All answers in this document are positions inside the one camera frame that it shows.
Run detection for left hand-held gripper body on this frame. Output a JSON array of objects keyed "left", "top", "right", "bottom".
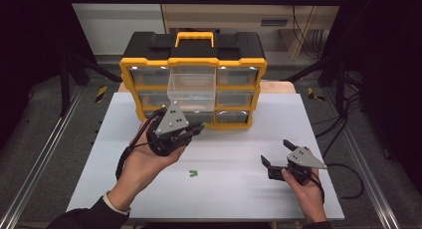
[{"left": 144, "top": 101, "right": 194, "bottom": 157}]

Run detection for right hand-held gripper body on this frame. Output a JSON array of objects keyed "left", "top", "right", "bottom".
[{"left": 268, "top": 146, "right": 328, "bottom": 186}]

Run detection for clear plastic drawer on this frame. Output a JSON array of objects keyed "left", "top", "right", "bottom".
[{"left": 166, "top": 65, "right": 217, "bottom": 113}]

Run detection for yellow black drawer organizer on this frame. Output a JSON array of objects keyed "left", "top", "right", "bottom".
[{"left": 118, "top": 31, "right": 268, "bottom": 130}]

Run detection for person's right hand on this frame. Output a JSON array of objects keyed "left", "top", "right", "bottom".
[{"left": 282, "top": 167, "right": 328, "bottom": 224}]

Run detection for person's left hand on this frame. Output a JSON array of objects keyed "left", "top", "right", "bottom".
[{"left": 106, "top": 118, "right": 187, "bottom": 211}]

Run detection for set of clear organizer bins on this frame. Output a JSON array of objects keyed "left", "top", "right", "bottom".
[{"left": 128, "top": 65, "right": 260, "bottom": 124}]

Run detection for right yellow clamp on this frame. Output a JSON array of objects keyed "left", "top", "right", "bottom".
[{"left": 307, "top": 87, "right": 326, "bottom": 103}]

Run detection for yellow clamp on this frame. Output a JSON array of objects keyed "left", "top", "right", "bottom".
[
  {"left": 307, "top": 87, "right": 326, "bottom": 103},
  {"left": 95, "top": 86, "right": 108, "bottom": 104}
]

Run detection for left yellow clamp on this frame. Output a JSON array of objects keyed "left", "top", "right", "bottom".
[{"left": 95, "top": 86, "right": 108, "bottom": 104}]

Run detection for black metal stand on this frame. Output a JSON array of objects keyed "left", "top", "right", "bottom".
[
  {"left": 59, "top": 49, "right": 123, "bottom": 117},
  {"left": 284, "top": 52, "right": 348, "bottom": 115}
]

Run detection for light wooden cabinet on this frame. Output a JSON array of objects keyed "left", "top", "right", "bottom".
[{"left": 158, "top": 0, "right": 346, "bottom": 62}]

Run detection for black curtain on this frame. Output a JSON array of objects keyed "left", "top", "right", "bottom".
[
  {"left": 320, "top": 0, "right": 422, "bottom": 193},
  {"left": 0, "top": 0, "right": 98, "bottom": 150}
]

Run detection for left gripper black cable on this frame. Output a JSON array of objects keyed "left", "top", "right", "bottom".
[{"left": 114, "top": 107, "right": 167, "bottom": 181}]

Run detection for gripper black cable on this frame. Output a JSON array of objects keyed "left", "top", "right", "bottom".
[
  {"left": 315, "top": 162, "right": 365, "bottom": 201},
  {"left": 114, "top": 107, "right": 167, "bottom": 181}
]

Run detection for bundle of black floor cables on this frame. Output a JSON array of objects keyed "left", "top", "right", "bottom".
[{"left": 314, "top": 69, "right": 364, "bottom": 157}]

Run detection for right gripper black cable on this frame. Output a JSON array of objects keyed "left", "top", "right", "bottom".
[{"left": 315, "top": 162, "right": 365, "bottom": 201}]

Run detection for aluminium floor rail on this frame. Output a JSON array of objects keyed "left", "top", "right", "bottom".
[
  {"left": 0, "top": 85, "right": 85, "bottom": 229},
  {"left": 321, "top": 89, "right": 403, "bottom": 229}
]

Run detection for hanging black cables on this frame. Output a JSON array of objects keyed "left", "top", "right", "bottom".
[{"left": 291, "top": 4, "right": 325, "bottom": 60}]

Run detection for black horizontal frame bar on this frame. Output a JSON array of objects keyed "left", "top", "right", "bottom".
[{"left": 66, "top": 0, "right": 344, "bottom": 6}]

